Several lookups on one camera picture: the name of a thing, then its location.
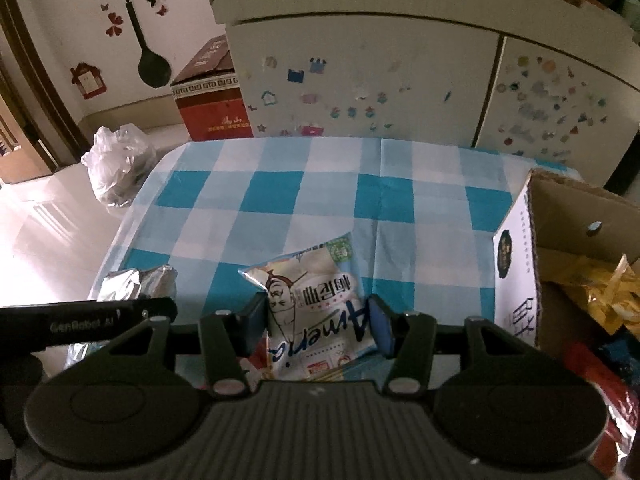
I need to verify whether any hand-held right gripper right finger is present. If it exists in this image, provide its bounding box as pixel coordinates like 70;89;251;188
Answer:
367;294;538;396

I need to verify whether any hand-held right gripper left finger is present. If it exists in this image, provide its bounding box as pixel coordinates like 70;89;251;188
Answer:
105;292;267;397

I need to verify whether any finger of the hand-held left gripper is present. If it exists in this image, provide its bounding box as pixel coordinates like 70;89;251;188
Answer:
117;296;177;333

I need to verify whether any silver foil packet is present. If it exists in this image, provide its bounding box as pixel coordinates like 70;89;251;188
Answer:
97;266;178;302

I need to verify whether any white cartoon snack packet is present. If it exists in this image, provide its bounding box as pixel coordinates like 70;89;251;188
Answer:
239;232;378;383

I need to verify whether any yellow snack packet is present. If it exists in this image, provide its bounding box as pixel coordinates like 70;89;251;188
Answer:
545;255;640;336

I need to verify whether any red snack packet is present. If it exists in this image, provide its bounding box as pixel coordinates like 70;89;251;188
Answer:
565;342;640;431

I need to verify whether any blue white checkered tablecloth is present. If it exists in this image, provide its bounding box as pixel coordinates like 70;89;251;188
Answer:
37;136;583;391

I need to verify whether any white plastic bag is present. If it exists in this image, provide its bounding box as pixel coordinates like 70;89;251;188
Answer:
81;124;160;207

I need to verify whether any red cardboard box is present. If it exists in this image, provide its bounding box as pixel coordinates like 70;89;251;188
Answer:
170;35;255;142

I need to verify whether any white cabinet with stickers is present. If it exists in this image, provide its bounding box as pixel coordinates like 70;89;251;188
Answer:
205;0;640;171

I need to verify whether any black vase wall decal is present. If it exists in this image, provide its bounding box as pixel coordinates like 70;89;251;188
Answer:
90;0;173;88

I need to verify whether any wooden door frame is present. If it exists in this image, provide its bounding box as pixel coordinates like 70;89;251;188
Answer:
0;0;83;171

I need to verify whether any red house switch sticker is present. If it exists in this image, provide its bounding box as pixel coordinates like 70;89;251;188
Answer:
70;62;107;99

